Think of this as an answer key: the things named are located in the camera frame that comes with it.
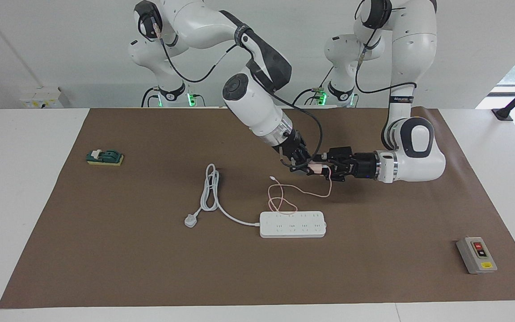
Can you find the white power strip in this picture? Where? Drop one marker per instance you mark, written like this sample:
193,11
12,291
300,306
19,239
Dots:
293,225

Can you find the pink charger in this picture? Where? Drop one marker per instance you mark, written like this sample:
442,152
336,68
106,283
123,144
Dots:
318,169

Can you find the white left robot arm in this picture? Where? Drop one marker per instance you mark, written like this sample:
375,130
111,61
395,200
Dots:
414,58

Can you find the green knife switch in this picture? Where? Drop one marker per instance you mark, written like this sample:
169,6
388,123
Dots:
107,156

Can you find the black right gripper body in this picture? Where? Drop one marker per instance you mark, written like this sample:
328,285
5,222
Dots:
289,145

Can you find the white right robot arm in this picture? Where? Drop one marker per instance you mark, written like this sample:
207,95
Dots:
257,112

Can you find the white wall socket box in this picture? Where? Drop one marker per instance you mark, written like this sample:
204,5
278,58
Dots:
40,98

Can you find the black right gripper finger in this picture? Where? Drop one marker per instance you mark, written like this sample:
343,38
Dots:
302,167
306,154

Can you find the brown table mat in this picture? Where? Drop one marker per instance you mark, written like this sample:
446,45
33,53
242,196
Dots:
257,277

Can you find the grey on-off switch box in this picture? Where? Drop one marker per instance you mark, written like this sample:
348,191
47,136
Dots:
476,256

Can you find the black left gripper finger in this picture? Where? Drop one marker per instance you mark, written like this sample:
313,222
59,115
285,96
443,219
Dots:
340,174
340,154

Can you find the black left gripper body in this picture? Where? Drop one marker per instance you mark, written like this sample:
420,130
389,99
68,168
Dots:
364,165

